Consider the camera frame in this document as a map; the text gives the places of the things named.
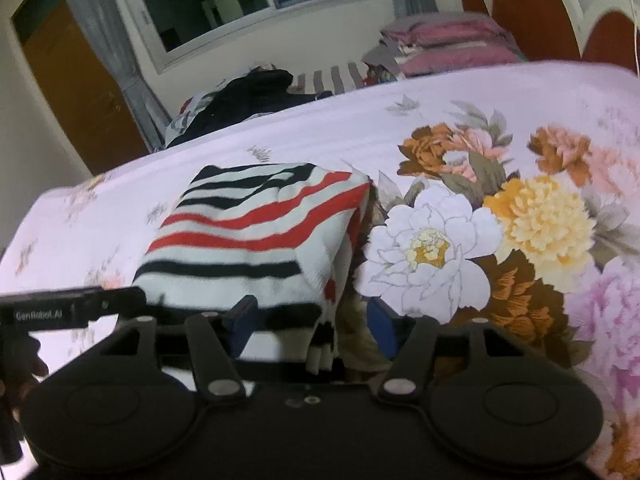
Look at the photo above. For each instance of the floral bed sheet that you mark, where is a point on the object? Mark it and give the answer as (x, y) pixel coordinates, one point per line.
(500, 110)

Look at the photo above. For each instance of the white framed window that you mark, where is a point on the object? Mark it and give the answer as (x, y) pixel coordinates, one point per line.
(215, 5)

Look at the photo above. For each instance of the brown and white headboard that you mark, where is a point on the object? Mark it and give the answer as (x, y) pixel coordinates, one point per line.
(535, 10)

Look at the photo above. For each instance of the stack of folded pink clothes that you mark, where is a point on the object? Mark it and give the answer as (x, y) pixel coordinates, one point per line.
(450, 45)

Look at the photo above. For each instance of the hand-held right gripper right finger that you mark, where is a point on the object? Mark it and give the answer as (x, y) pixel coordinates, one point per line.
(382, 327)

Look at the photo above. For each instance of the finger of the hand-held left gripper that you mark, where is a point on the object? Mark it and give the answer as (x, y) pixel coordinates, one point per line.
(117, 302)

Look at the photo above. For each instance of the striped white black red garment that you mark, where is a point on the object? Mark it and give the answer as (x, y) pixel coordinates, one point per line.
(240, 230)

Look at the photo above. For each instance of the brown wooden door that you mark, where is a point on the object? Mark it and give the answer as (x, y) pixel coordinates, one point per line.
(85, 100)

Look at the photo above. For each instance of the pile of dark clothes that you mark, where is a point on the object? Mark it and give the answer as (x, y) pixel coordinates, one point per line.
(240, 95)

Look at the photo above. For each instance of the grey striped cloth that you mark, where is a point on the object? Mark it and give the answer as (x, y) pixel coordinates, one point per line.
(330, 77)

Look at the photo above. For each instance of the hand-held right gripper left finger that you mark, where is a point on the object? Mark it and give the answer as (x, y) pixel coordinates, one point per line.
(245, 322)

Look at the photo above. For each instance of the person's left hand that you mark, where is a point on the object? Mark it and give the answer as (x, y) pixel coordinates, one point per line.
(31, 366)

